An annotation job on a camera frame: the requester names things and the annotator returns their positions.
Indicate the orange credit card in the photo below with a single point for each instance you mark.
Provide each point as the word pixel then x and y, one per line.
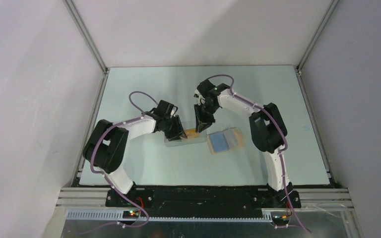
pixel 191 133

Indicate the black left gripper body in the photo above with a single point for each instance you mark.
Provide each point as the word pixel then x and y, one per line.
pixel 173 128

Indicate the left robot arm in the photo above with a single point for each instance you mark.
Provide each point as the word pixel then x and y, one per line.
pixel 106 146

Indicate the right aluminium frame post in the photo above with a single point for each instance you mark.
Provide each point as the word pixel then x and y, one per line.
pixel 318 32

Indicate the blue credit card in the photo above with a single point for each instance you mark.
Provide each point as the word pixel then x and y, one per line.
pixel 218 142

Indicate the left aluminium frame post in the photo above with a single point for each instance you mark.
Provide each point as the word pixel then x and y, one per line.
pixel 85 33

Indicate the grey slotted cable duct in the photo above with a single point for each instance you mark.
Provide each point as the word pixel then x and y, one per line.
pixel 121 215

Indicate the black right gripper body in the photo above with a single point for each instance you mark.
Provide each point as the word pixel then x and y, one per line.
pixel 205 115

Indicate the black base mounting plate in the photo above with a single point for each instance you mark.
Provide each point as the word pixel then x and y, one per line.
pixel 204 201

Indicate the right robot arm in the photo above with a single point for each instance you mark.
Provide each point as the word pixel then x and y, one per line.
pixel 268 130

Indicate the beige leather card holder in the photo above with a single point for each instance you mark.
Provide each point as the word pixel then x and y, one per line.
pixel 234 137

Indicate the aluminium frame post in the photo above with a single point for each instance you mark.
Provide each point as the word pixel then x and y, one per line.
pixel 318 32
pixel 85 33

